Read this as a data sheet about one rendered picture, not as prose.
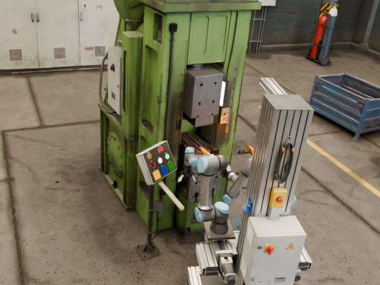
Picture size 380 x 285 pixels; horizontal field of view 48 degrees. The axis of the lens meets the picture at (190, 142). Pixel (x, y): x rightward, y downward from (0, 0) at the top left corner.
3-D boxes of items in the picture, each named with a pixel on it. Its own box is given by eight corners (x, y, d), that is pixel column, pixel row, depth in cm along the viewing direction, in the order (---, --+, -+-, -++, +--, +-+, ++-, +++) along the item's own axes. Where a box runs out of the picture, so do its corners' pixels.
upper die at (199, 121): (212, 124, 410) (214, 115, 406) (194, 127, 401) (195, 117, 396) (191, 107, 442) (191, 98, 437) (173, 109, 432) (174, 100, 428)
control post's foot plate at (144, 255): (163, 254, 430) (163, 247, 425) (142, 261, 419) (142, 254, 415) (153, 241, 446) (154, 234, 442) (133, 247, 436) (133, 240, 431)
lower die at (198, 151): (208, 156, 427) (210, 149, 423) (191, 160, 417) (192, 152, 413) (188, 137, 458) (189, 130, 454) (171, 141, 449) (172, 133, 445)
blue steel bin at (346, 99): (388, 133, 734) (401, 93, 700) (356, 141, 697) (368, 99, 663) (335, 106, 823) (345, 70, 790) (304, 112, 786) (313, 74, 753)
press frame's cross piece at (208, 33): (224, 61, 402) (231, 9, 379) (186, 65, 382) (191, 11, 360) (201, 48, 435) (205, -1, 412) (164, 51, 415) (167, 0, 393)
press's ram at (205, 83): (225, 112, 412) (231, 73, 393) (190, 119, 394) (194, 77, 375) (203, 96, 443) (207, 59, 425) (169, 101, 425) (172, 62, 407)
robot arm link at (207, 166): (216, 223, 332) (221, 159, 312) (197, 226, 328) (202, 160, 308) (210, 215, 343) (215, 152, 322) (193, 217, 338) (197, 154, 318)
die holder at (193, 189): (219, 193, 450) (224, 156, 429) (188, 202, 432) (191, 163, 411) (192, 167, 492) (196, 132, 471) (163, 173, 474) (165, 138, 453)
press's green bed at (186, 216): (214, 228, 472) (219, 193, 450) (184, 237, 454) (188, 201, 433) (189, 201, 513) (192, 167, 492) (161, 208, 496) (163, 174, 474)
